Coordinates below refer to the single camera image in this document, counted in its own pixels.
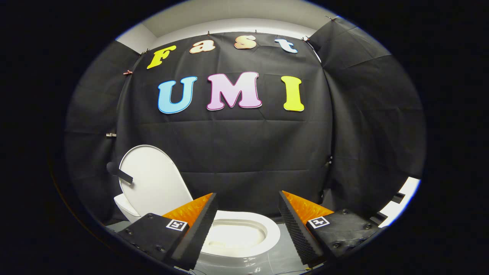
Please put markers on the white toilet lid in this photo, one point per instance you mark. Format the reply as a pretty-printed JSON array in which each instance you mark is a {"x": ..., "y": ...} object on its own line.
[{"x": 156, "y": 187}]

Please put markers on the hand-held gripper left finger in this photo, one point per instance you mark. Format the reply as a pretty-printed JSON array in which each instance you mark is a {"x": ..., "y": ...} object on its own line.
[{"x": 202, "y": 225}]

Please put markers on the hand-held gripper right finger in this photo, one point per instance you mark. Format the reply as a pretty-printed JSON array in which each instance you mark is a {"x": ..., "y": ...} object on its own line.
[{"x": 294, "y": 225}]

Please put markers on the black lid pull tab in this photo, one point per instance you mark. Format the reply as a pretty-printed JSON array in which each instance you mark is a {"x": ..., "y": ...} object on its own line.
[{"x": 120, "y": 173}]

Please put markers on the black backdrop cloth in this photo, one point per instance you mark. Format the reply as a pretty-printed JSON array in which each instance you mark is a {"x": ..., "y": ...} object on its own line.
[{"x": 244, "y": 152}]

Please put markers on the black and white striped panel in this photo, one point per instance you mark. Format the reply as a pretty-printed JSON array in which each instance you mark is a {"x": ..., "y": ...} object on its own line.
[{"x": 405, "y": 194}]

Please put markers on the white ceramic toilet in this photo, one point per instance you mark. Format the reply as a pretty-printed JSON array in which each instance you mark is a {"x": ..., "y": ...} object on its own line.
[{"x": 124, "y": 206}]

